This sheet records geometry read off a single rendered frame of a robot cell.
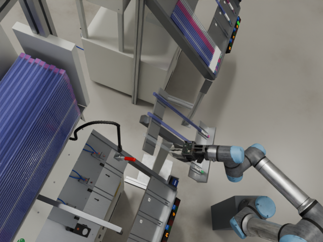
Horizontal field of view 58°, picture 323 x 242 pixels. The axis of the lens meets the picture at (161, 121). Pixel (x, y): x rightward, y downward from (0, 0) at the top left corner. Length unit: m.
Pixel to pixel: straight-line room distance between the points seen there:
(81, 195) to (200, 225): 1.37
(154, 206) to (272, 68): 2.05
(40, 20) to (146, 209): 1.05
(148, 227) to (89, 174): 0.50
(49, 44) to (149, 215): 1.01
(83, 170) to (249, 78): 2.13
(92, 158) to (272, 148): 1.88
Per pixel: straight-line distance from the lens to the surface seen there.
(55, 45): 0.78
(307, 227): 1.35
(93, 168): 1.20
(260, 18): 3.49
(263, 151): 1.45
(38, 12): 0.73
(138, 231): 1.50
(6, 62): 0.93
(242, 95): 2.84
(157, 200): 1.55
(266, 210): 1.71
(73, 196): 1.17
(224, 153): 1.31
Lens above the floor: 2.31
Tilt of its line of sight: 66 degrees down
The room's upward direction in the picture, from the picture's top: 16 degrees clockwise
